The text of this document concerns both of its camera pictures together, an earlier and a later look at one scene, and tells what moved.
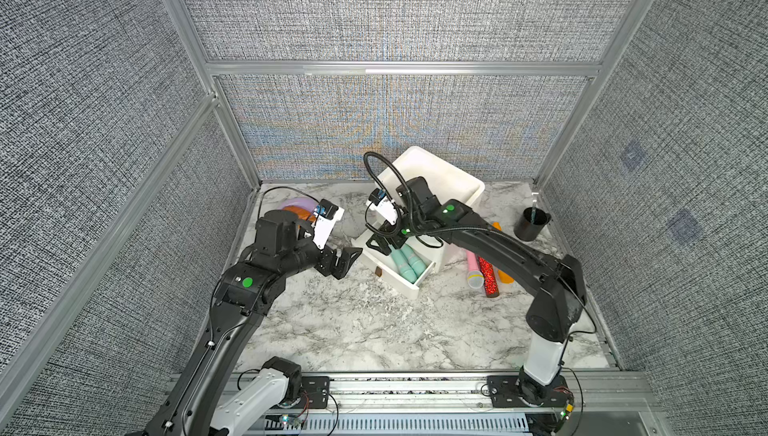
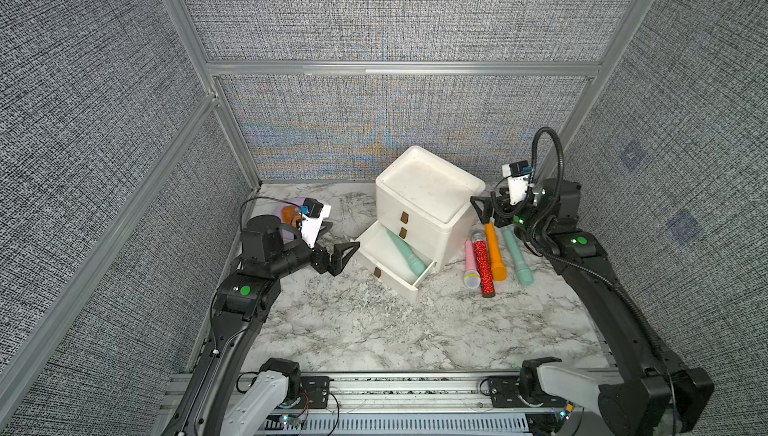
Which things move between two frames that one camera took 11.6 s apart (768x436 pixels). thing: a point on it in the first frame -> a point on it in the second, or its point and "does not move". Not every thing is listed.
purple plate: x=301 y=202 does not move
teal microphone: x=403 y=267 -> x=418 y=266
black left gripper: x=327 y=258 does not move
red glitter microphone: x=490 y=279 does not move
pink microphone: x=475 y=278 does not move
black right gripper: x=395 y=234 -> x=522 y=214
